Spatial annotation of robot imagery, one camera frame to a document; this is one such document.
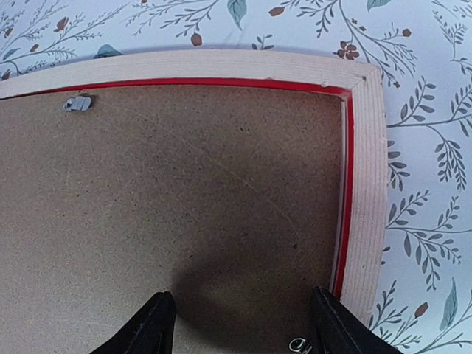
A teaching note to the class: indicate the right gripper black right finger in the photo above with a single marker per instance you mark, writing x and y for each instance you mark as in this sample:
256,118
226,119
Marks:
337,330

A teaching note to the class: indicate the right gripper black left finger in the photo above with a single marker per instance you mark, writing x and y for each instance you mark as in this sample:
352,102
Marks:
149,330

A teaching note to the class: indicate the red wooden picture frame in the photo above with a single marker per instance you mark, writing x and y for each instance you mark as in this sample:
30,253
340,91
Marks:
359,85

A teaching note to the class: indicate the brown cardboard backing board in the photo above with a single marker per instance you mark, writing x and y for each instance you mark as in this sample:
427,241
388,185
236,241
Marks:
226,197

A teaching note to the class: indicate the floral patterned table cover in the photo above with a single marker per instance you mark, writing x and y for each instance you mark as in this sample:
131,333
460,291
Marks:
423,51

